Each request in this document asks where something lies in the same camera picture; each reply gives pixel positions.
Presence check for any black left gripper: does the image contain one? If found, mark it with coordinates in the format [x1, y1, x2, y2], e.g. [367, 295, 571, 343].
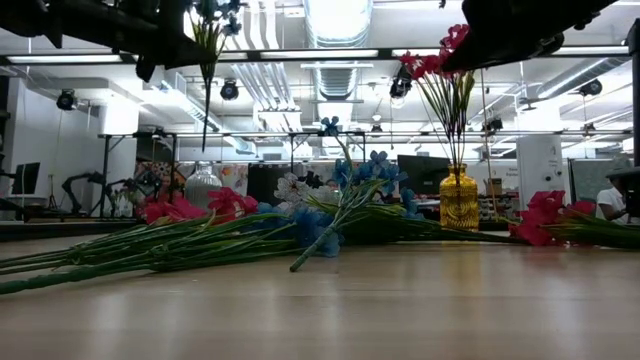
[49, 0, 218, 84]

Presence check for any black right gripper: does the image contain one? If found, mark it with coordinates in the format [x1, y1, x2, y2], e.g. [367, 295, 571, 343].
[440, 0, 571, 73]

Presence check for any blue artificial flower bunch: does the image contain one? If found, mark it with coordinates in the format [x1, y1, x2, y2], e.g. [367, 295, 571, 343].
[288, 115, 426, 274]
[0, 202, 347, 296]
[191, 0, 245, 154]

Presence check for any clear ribbed glass vase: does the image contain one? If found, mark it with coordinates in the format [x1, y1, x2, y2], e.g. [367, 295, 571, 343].
[183, 162, 224, 211]

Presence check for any yellow glass vase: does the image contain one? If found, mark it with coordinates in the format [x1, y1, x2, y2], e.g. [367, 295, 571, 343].
[438, 162, 480, 232]

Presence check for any colourful patterned cloth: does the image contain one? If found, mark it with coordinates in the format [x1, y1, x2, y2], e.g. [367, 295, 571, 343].
[133, 160, 250, 211]

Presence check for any white tall cabinet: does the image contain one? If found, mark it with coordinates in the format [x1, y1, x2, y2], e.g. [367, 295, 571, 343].
[516, 134, 567, 221]

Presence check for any black computer monitor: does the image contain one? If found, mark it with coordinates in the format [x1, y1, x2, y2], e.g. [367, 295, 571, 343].
[397, 154, 451, 196]

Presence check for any black rectangular panel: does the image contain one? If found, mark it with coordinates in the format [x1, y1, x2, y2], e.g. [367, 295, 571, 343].
[246, 162, 294, 205]

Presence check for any grey office partition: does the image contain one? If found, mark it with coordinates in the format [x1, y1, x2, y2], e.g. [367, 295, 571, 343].
[569, 158, 635, 224]

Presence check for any person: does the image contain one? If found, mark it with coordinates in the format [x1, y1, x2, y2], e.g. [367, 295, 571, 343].
[594, 172, 632, 224]

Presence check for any small black monitor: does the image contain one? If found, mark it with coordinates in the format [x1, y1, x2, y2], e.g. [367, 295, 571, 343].
[10, 161, 42, 196]

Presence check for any silver ceiling air duct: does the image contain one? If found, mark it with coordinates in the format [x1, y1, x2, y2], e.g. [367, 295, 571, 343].
[519, 55, 621, 104]
[303, 0, 375, 157]

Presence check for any thin hanging cable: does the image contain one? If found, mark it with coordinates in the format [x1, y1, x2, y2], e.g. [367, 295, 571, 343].
[477, 67, 496, 221]

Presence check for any background black rig frame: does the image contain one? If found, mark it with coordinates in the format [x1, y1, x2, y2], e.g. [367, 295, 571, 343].
[99, 129, 632, 221]

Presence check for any black bracket mount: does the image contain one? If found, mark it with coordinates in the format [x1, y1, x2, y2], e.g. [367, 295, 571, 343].
[604, 167, 640, 219]

